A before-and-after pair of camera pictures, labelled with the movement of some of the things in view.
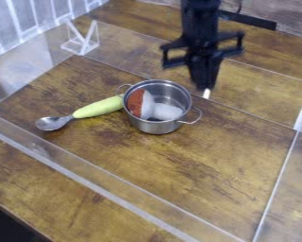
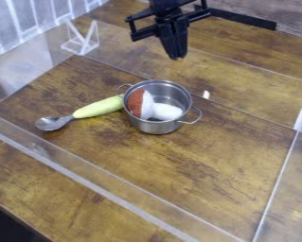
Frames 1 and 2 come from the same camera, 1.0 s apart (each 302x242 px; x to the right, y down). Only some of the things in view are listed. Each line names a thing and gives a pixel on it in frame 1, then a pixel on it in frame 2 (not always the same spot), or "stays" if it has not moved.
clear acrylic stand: x=82 y=44 stays
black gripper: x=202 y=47 → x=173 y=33
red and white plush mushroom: x=143 y=106 stays
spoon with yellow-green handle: x=55 y=122 stays
